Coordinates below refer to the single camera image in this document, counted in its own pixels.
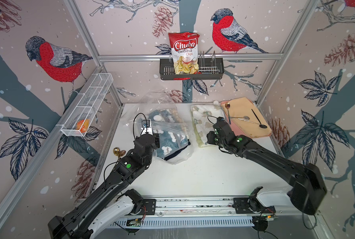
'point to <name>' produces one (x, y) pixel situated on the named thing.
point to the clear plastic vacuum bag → (159, 99)
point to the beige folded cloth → (246, 115)
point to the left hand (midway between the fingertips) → (154, 127)
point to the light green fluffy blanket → (200, 143)
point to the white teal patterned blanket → (206, 115)
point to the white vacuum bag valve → (157, 118)
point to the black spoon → (262, 125)
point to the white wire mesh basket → (79, 119)
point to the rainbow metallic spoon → (227, 105)
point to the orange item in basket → (86, 123)
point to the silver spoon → (246, 117)
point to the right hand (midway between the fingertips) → (207, 134)
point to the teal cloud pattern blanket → (172, 134)
